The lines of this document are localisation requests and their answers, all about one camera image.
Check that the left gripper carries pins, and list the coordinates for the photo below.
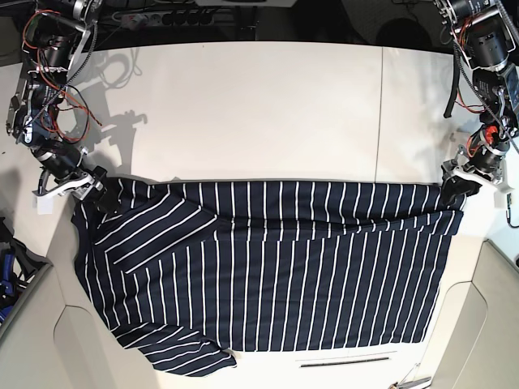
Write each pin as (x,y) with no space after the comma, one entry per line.
(464,175)

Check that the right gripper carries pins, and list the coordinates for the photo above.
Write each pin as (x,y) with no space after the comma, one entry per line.
(92,187)

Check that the navy white striped T-shirt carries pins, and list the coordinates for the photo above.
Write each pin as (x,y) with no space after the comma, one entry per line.
(191,273)

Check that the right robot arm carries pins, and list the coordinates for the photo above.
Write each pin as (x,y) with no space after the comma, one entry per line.
(57,43)

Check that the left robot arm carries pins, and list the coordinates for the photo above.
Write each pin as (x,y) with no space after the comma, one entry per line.
(485,82)

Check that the grey bin with blue items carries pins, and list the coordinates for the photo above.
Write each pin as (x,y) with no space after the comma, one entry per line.
(19,268)

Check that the beige right side panel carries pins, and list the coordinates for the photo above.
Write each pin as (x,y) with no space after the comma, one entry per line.
(474,343)

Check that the metal clip at edge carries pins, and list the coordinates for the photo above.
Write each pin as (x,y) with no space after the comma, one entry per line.
(407,383)

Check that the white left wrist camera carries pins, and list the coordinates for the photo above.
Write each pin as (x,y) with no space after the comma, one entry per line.
(512,194)

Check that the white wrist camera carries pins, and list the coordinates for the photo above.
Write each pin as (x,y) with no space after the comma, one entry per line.
(44,205)
(512,194)

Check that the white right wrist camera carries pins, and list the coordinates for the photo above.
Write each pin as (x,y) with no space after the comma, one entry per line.
(44,205)

